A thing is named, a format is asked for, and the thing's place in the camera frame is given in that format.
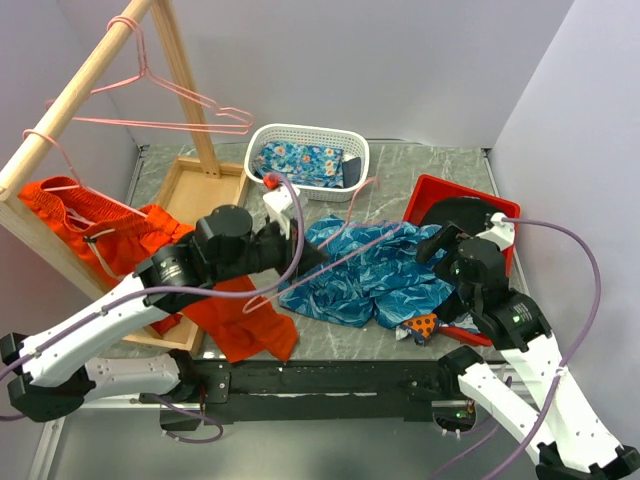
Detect aluminium frame rail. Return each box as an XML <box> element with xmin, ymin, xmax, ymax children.
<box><xmin>27</xmin><ymin>389</ymin><xmax>201</xmax><ymax>480</ymax></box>

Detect white plastic basket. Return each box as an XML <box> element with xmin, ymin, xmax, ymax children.
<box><xmin>244</xmin><ymin>123</ymin><xmax>370</xmax><ymax>202</ymax></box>

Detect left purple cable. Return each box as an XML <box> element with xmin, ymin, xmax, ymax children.
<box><xmin>0</xmin><ymin>172</ymin><xmax>303</xmax><ymax>445</ymax></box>

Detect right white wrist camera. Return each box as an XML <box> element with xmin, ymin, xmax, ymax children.
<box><xmin>481</xmin><ymin>212</ymin><xmax>516</xmax><ymax>251</ymax></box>

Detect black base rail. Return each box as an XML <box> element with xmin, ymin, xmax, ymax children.
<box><xmin>160</xmin><ymin>360</ymin><xmax>466</xmax><ymax>425</ymax></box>

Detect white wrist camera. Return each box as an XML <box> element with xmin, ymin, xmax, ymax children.
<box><xmin>481</xmin><ymin>212</ymin><xmax>516</xmax><ymax>251</ymax></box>
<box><xmin>262</xmin><ymin>172</ymin><xmax>305</xmax><ymax>239</ymax></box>

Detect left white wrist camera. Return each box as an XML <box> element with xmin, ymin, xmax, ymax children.
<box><xmin>262</xmin><ymin>172</ymin><xmax>305</xmax><ymax>239</ymax></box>

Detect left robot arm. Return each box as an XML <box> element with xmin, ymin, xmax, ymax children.
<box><xmin>1</xmin><ymin>205</ymin><xmax>327</xmax><ymax>422</ymax></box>

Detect purple cable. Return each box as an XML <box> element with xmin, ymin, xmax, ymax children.
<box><xmin>429</xmin><ymin>215</ymin><xmax>602</xmax><ymax>480</ymax></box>
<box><xmin>0</xmin><ymin>172</ymin><xmax>303</xmax><ymax>445</ymax></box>

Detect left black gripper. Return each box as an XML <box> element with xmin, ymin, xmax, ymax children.
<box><xmin>211</xmin><ymin>213</ymin><xmax>330</xmax><ymax>285</ymax></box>

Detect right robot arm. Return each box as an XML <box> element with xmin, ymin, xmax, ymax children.
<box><xmin>416</xmin><ymin>213</ymin><xmax>639</xmax><ymax>479</ymax></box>

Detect black garment in bin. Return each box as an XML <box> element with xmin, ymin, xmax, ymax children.
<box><xmin>420</xmin><ymin>197</ymin><xmax>499</xmax><ymax>235</ymax></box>

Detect red plastic bin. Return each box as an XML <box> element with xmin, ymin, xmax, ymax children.
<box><xmin>403</xmin><ymin>175</ymin><xmax>521</xmax><ymax>323</ymax></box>

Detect wooden clothes rack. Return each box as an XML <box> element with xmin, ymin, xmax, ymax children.
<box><xmin>0</xmin><ymin>0</ymin><xmax>251</xmax><ymax>355</ymax></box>

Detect blue floral cloth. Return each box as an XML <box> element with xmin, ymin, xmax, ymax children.
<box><xmin>251</xmin><ymin>141</ymin><xmax>344</xmax><ymax>188</ymax></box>

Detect pink wire hanger top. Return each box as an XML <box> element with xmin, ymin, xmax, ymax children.
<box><xmin>89</xmin><ymin>14</ymin><xmax>256</xmax><ymax>135</ymax></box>

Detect orange shorts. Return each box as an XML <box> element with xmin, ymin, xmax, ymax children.
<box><xmin>19</xmin><ymin>176</ymin><xmax>298</xmax><ymax>363</ymax></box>

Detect pink hanger holding orange shorts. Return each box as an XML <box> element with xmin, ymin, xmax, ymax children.
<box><xmin>22</xmin><ymin>129</ymin><xmax>147</xmax><ymax>218</ymax></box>

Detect dark blue folded cloth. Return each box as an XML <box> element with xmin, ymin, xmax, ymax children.
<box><xmin>342</xmin><ymin>157</ymin><xmax>362</xmax><ymax>189</ymax></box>

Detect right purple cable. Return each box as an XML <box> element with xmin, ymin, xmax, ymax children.
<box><xmin>429</xmin><ymin>215</ymin><xmax>602</xmax><ymax>480</ymax></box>

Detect blue shark print shorts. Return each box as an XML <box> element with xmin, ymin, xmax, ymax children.
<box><xmin>278</xmin><ymin>215</ymin><xmax>453</xmax><ymax>329</ymax></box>

